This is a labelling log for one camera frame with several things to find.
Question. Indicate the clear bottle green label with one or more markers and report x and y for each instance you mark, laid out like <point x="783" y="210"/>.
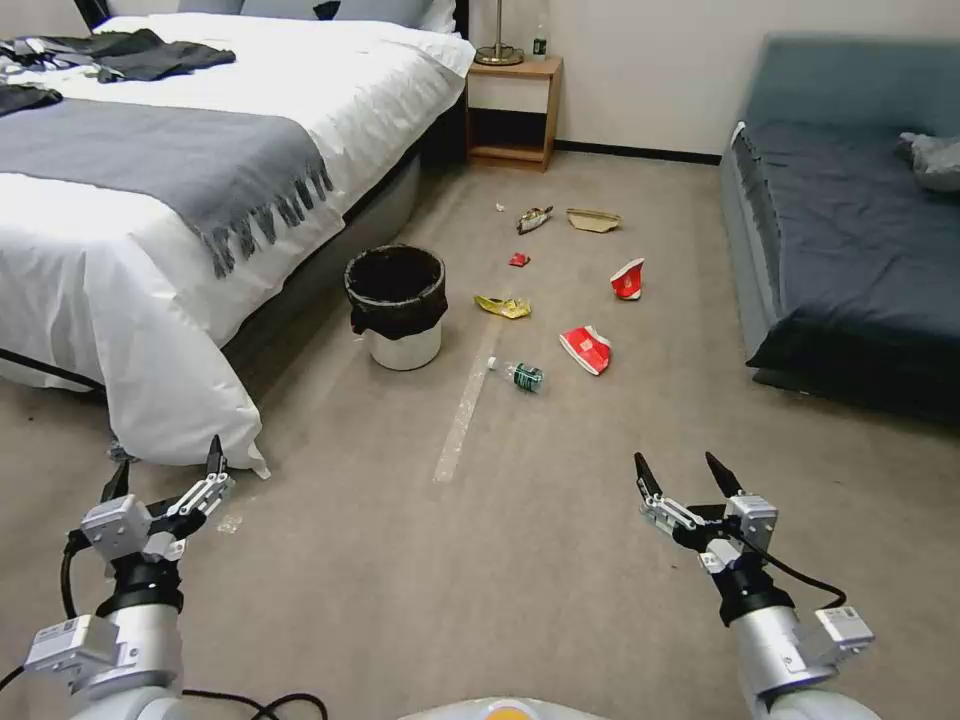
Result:
<point x="526" y="377"/>

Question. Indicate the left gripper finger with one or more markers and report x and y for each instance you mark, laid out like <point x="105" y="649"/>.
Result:
<point x="202" y="495"/>
<point x="116" y="484"/>

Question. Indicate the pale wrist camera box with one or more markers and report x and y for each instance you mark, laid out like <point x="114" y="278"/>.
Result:
<point x="754" y="521"/>
<point x="116" y="525"/>

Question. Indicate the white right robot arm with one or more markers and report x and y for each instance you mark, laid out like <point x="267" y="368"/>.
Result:
<point x="772" y="652"/>

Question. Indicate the white pillow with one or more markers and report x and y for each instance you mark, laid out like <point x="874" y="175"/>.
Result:
<point x="375" y="11"/>

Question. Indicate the wooden nightstand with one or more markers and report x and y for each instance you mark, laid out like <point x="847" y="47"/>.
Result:
<point x="517" y="82"/>

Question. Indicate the crushed red paper cup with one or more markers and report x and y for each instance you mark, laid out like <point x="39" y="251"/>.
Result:
<point x="585" y="349"/>

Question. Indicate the white trash can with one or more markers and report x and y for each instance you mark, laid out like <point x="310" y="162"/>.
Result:
<point x="405" y="349"/>

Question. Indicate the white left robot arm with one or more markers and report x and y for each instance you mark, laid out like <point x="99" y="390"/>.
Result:
<point x="142" y="637"/>

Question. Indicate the flat brown paper bag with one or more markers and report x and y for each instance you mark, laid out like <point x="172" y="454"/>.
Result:
<point x="592" y="220"/>

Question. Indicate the grey fringed blanket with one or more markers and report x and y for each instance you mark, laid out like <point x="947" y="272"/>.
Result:
<point x="150" y="157"/>

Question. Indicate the small red wrapper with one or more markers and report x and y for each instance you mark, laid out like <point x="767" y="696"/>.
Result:
<point x="520" y="259"/>

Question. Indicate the small black garment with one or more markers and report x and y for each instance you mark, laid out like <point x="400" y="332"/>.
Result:
<point x="22" y="97"/>

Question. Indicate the brown snack wrapper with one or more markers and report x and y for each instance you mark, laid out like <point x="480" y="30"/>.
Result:
<point x="532" y="220"/>

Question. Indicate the black bin liner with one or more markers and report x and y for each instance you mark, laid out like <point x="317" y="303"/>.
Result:
<point x="397" y="311"/>

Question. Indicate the white duvet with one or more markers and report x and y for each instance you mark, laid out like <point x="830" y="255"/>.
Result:
<point x="315" y="82"/>

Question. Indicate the white robot front shell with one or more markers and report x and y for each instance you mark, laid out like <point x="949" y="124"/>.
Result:
<point x="499" y="709"/>

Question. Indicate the bed with grey base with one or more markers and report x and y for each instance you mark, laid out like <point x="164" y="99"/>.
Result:
<point x="375" y="202"/>

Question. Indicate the dark blue sofa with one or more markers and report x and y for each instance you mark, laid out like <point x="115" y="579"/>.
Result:
<point x="847" y="247"/>

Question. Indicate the brass lamp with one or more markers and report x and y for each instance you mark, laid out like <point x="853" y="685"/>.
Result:
<point x="498" y="54"/>

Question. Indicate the yellow crumpled wrapper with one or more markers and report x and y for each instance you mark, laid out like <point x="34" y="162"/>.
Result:
<point x="504" y="305"/>

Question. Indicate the grey white patterned garment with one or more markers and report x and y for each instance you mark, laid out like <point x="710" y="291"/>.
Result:
<point x="30" y="66"/>

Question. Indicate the large black garment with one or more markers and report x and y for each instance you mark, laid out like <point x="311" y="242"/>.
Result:
<point x="165" y="56"/>

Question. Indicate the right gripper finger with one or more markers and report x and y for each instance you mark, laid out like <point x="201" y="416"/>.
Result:
<point x="724" y="478"/>
<point x="664" y="511"/>

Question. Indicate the grey crumpled cloth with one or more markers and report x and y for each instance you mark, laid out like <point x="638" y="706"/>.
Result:
<point x="934" y="161"/>

